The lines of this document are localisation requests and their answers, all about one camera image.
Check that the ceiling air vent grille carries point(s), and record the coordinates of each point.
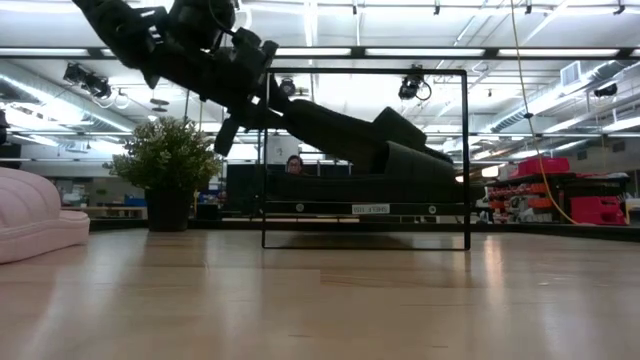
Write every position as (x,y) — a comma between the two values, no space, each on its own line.
(571,74)

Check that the black partition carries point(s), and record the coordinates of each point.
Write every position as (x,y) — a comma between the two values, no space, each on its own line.
(242,190)

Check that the silver air duct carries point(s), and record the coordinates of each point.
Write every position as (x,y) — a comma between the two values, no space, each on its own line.
(30,90)

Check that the rack with orange bins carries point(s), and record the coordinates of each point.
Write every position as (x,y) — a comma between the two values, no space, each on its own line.
(525,200)

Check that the black slide sandal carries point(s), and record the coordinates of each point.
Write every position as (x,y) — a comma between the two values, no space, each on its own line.
(340,130)
(370,190)

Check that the blue bin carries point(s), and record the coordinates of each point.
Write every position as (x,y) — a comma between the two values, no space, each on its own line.
(135,201)

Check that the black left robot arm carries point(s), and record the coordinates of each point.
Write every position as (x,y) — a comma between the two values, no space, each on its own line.
(125,30)

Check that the small black ceiling fixture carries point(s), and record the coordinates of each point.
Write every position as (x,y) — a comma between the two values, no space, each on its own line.
(606,90)

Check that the wooden shelf with black frame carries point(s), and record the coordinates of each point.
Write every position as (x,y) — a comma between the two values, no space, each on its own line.
(325,208)

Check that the flat red storage bin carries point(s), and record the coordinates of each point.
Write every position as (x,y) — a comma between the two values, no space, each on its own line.
(542,166)

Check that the white board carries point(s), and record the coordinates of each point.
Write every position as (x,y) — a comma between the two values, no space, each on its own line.
(286,147)

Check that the black ceiling camera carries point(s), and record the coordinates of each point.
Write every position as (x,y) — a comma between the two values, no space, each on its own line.
(409,87)

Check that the pink slide sandal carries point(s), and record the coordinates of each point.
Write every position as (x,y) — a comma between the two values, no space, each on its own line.
(35,225)

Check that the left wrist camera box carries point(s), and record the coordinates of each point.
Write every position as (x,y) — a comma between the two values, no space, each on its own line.
(252,50)

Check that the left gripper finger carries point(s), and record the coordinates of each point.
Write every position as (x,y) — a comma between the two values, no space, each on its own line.
(275,107)

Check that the person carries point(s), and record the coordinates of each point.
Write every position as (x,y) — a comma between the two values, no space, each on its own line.
(294,165)

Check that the potted artificial green plant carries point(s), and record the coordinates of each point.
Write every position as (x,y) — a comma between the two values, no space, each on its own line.
(165,160)

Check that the tall red storage bin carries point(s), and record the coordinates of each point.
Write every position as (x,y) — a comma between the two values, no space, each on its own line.
(597,210)

